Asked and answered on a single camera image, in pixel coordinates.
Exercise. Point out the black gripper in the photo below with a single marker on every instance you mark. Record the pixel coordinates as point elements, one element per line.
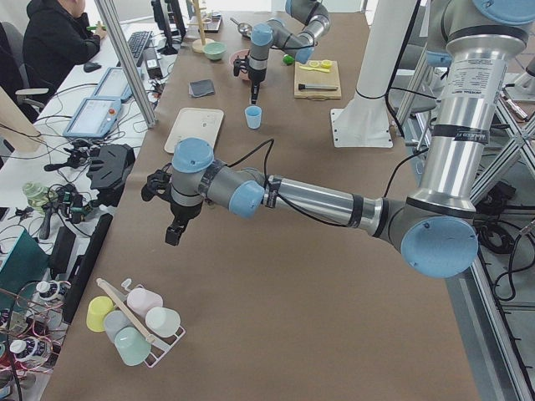
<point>256,75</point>
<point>185,210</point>

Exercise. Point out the blue plastic cup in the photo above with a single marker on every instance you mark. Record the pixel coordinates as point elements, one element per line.
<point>253,115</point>

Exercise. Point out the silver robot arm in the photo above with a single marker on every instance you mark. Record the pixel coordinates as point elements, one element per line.
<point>273,34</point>
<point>432,227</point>

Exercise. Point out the metal ice scoop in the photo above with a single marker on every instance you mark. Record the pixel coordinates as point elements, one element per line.
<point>245,29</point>

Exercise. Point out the wooden cup stand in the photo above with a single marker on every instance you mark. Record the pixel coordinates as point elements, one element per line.
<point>199,44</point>

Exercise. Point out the pink cup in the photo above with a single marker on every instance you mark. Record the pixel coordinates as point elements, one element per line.
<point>140,301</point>

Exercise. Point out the white cup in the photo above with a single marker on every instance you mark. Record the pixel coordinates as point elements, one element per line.
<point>163,321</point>

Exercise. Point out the yellow cup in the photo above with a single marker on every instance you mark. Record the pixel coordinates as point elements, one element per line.
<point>98,308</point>

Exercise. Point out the grey cup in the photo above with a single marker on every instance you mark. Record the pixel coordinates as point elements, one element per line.
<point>114,322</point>

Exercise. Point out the white cup rack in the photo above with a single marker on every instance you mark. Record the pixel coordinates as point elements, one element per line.
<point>160,347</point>

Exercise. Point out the green cup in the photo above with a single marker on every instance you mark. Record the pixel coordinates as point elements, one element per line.
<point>132,346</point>

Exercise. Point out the pink bowl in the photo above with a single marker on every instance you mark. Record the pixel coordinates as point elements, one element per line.
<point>239,64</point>

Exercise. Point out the green lime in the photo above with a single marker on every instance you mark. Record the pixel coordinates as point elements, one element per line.
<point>288,60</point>

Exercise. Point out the grey folded cloth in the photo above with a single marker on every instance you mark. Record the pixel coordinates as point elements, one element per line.
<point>201,88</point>

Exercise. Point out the green bowl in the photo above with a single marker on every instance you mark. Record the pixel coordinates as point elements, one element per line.
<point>214,51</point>

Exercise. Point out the yellow plastic knife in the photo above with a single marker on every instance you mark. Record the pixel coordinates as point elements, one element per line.
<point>316,69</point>

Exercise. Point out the wooden cutting board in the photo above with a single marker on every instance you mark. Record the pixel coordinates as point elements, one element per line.
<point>312,77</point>

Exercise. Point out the cream rabbit tray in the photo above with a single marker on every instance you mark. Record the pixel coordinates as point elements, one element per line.
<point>198,123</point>

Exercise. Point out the black keyboard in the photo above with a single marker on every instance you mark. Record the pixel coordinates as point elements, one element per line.
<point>138,42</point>

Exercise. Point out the upper blue teach pendant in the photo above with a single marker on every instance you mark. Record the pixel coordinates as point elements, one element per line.
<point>114,84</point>

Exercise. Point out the blue teach pendant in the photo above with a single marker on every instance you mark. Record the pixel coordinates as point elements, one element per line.
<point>114,84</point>
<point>94,117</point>

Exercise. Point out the lower blue teach pendant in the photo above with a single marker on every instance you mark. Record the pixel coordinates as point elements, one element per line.
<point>94,117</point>

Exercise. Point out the person in black hoodie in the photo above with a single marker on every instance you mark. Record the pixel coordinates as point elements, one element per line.
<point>56,39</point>

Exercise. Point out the black handled knife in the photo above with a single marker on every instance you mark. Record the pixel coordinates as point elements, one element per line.
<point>317,87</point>

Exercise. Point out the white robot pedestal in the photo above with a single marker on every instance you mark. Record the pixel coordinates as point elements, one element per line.
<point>364,121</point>

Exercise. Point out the aluminium frame post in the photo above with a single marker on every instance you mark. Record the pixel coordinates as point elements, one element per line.
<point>108,13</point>

